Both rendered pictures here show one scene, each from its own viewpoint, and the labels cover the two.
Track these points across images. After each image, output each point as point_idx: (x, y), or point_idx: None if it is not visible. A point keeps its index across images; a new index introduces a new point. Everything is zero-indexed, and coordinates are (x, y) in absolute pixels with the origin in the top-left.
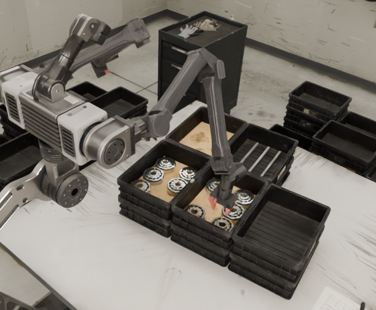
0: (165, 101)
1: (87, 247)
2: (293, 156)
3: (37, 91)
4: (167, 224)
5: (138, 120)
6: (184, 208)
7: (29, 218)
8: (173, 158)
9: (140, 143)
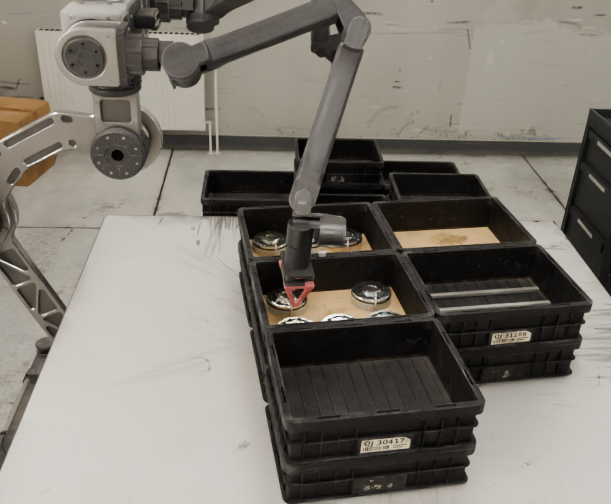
0: (218, 36)
1: (158, 282)
2: (581, 337)
3: None
4: (248, 297)
5: (151, 40)
6: (281, 286)
7: (152, 228)
8: (361, 236)
9: None
